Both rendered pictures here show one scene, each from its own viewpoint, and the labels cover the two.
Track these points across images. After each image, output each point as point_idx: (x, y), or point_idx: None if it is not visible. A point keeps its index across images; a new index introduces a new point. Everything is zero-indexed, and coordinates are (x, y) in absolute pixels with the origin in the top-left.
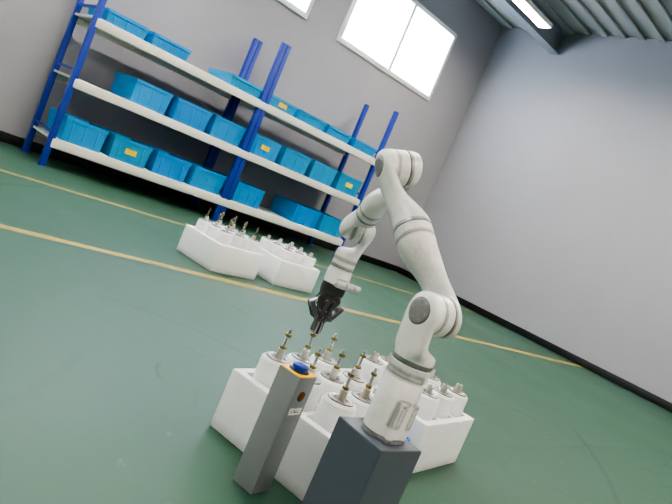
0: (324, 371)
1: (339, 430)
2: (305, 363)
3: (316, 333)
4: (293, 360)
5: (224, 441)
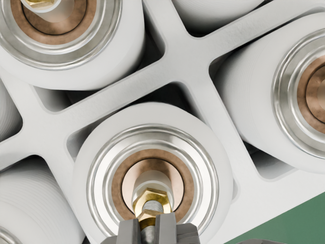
0: (80, 55)
1: None
2: (166, 123)
3: (139, 227)
4: (221, 149)
5: None
